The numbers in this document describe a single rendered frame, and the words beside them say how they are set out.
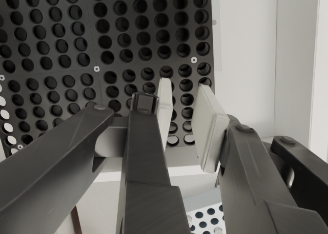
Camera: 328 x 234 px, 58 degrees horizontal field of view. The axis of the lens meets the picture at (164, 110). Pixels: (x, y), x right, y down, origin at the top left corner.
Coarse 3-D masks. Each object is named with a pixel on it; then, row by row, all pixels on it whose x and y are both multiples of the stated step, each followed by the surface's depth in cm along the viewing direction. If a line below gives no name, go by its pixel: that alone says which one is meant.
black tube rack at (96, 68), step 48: (0, 0) 26; (48, 0) 27; (96, 0) 26; (144, 0) 26; (0, 48) 28; (48, 48) 30; (96, 48) 28; (144, 48) 31; (192, 48) 27; (48, 96) 29; (96, 96) 29; (192, 96) 29; (192, 144) 31
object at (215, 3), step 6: (216, 0) 31; (216, 6) 31; (216, 12) 31; (216, 18) 32; (216, 24) 32; (216, 30) 32; (216, 36) 32; (216, 42) 32; (216, 48) 33; (216, 54) 33; (216, 60) 33; (216, 66) 33
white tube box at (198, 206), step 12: (204, 192) 48; (216, 192) 47; (192, 204) 46; (204, 204) 46; (216, 204) 45; (192, 216) 46; (204, 216) 46; (216, 216) 46; (192, 228) 47; (204, 228) 46
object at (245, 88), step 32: (224, 0) 32; (256, 0) 32; (224, 32) 33; (256, 32) 33; (224, 64) 34; (256, 64) 34; (0, 96) 36; (224, 96) 36; (256, 96) 35; (256, 128) 37; (0, 160) 36; (192, 160) 33
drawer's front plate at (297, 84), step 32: (288, 0) 29; (320, 0) 23; (288, 32) 30; (320, 32) 24; (288, 64) 31; (320, 64) 25; (288, 96) 31; (320, 96) 26; (288, 128) 32; (320, 128) 27
